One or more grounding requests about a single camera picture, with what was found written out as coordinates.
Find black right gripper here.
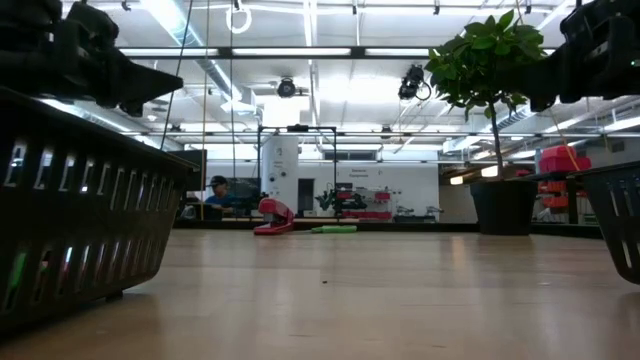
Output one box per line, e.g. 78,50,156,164
518,0,621,114

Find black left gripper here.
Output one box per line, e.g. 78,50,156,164
49,1,185,119

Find green eraser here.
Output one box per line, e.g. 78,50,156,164
3,249,29,311

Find red storage bins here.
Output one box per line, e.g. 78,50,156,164
537,144,594,175

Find black monitor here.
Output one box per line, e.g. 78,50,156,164
169,148,208,192

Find black slotted plastic bin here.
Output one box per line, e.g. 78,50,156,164
0,85,200,329
581,160,640,287

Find green plant in black pot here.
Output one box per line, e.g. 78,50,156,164
423,8,550,237

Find person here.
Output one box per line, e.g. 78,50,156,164
203,174,237,211

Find round black ceiling fixture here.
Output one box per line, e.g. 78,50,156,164
275,76,299,100

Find long ceiling light bar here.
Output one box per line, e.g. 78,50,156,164
117,45,436,59

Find white cylindrical machine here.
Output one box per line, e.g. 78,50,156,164
259,134,301,214

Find red stapler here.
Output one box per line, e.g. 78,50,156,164
252,196,297,237

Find red shelf items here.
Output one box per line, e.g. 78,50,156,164
333,185,392,221

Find small green background plant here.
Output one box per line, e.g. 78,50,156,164
313,188,337,212

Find white hanging ring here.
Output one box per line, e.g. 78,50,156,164
224,3,255,36

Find black hanging camera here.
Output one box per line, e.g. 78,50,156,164
397,63,432,102

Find black metal rack frame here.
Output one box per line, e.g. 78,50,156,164
256,123,340,221

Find black aluminium table frame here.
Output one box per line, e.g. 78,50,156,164
172,217,606,240

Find green handled scissors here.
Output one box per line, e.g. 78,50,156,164
310,224,359,235

